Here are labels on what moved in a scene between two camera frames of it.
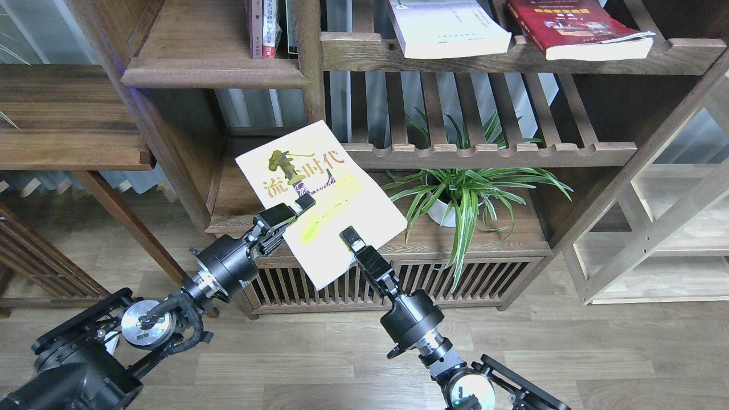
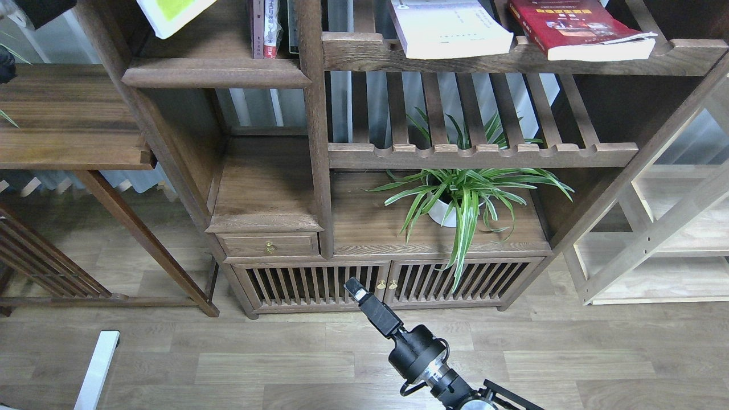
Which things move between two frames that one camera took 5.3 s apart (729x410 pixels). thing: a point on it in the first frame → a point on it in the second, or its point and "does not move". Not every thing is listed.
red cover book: (578, 29) does not move
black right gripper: (409, 316) → (417, 355)
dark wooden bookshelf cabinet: (487, 158) does not move
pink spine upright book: (257, 28) does not move
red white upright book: (271, 30) does not move
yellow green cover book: (313, 161) → (167, 17)
